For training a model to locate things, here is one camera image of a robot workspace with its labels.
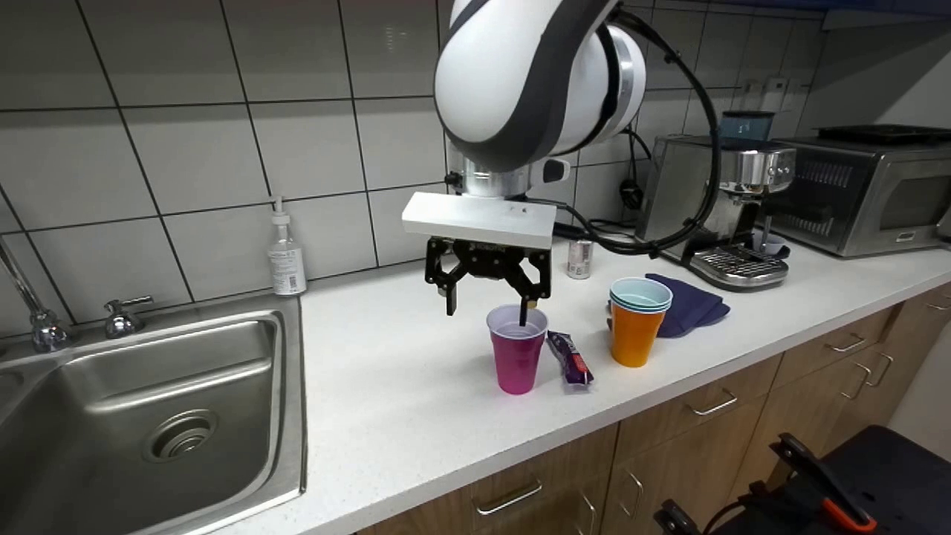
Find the chrome faucet handle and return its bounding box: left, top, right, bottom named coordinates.
left=102, top=295, right=157, bottom=339

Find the orange plastic cup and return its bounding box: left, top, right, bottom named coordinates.
left=603, top=299, right=670, bottom=369

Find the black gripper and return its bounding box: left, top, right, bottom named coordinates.
left=426, top=234, right=554, bottom=330

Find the chrome faucet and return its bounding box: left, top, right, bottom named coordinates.
left=0, top=241, right=71, bottom=353

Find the silver toaster oven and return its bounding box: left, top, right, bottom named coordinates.
left=771, top=125, right=951, bottom=262

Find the magenta plastic cup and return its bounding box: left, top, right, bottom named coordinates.
left=484, top=304, right=549, bottom=399

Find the silver espresso machine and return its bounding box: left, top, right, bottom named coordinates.
left=635, top=109, right=799, bottom=295

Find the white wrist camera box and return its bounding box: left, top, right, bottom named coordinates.
left=398, top=189, right=560, bottom=253

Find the stainless steel sink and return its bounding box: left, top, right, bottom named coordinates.
left=0, top=295, right=309, bottom=535

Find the small glass shaker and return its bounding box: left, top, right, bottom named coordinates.
left=566, top=238, right=598, bottom=281

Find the green plastic cup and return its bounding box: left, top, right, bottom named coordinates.
left=606, top=277, right=674, bottom=311

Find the black chair with orange part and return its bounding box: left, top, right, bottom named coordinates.
left=650, top=424, right=951, bottom=535

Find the wooden kitchen cabinet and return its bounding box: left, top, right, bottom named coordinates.
left=355, top=280, right=951, bottom=535

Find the black plug and cord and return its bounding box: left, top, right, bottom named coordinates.
left=618, top=127, right=656, bottom=217

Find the purple protein bar wrapper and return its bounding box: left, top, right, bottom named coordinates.
left=545, top=330, right=598, bottom=393

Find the clear soap pump bottle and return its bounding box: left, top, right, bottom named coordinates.
left=265, top=195, right=309, bottom=298

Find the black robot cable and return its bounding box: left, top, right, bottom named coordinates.
left=554, top=8, right=723, bottom=255

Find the navy blue cloth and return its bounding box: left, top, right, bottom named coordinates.
left=644, top=269, right=733, bottom=339

